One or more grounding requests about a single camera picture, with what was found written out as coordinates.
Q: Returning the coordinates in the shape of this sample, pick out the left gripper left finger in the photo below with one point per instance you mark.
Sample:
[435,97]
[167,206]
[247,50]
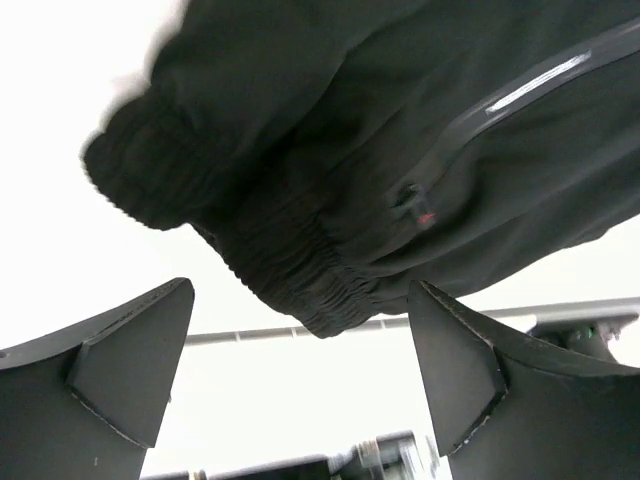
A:
[88,401]

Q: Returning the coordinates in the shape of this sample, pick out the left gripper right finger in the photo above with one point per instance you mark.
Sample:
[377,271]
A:
[507,405]

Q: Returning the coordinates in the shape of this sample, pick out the black shorts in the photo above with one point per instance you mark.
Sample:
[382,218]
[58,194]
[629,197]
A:
[334,152]

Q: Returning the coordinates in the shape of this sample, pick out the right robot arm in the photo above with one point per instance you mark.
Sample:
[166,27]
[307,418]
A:
[586,336]

